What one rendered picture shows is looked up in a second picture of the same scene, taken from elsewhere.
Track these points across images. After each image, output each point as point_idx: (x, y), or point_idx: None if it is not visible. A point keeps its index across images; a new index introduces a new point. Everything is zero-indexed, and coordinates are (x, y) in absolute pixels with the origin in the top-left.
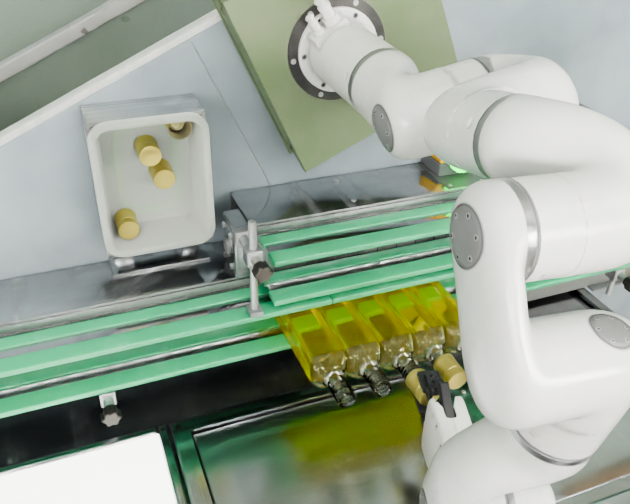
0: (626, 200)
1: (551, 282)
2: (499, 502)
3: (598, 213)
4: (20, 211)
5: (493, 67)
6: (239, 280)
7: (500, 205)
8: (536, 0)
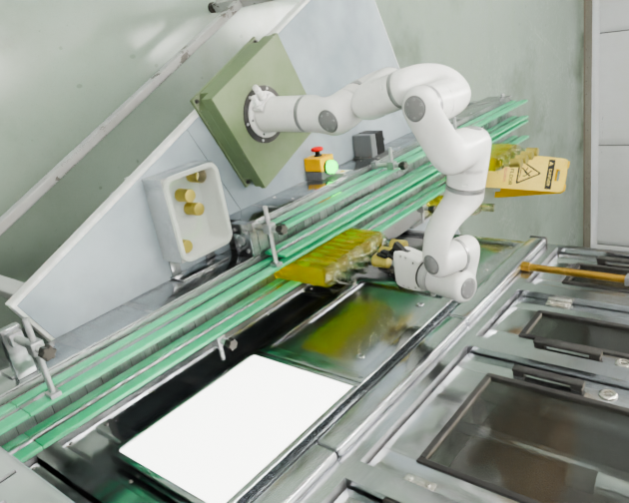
0: (456, 82)
1: (398, 219)
2: (457, 244)
3: (451, 87)
4: (120, 255)
5: (361, 82)
6: (255, 257)
7: (424, 89)
8: (329, 80)
